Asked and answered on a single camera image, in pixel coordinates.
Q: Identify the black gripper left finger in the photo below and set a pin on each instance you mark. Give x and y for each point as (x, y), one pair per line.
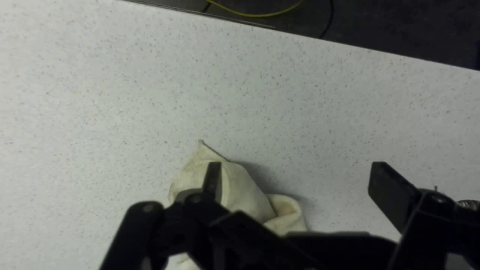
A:
(200, 229)

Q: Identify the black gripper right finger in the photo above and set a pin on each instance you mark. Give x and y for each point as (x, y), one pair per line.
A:
(425, 225)

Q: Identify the cream cloth towel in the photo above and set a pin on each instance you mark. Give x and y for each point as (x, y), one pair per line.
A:
(245, 192)

